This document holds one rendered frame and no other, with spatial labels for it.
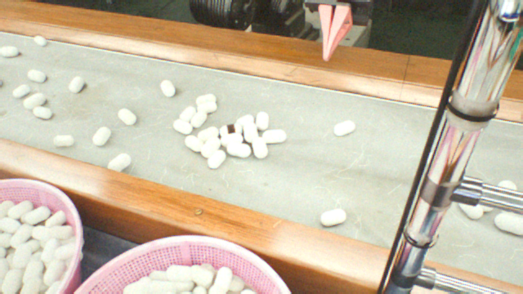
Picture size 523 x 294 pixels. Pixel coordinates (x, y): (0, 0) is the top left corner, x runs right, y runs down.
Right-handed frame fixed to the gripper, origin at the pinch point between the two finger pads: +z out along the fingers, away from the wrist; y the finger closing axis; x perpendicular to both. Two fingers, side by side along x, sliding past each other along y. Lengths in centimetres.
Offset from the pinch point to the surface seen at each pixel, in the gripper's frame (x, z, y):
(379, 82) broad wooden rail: 8.7, 0.6, 8.2
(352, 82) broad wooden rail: 8.7, 1.5, 3.8
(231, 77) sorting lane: 8.0, 4.2, -18.3
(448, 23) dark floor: 179, -86, 29
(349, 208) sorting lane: -6.4, 22.2, 8.9
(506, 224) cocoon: -6.0, 19.5, 27.0
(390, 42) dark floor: 160, -63, 1
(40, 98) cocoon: -5, 17, -48
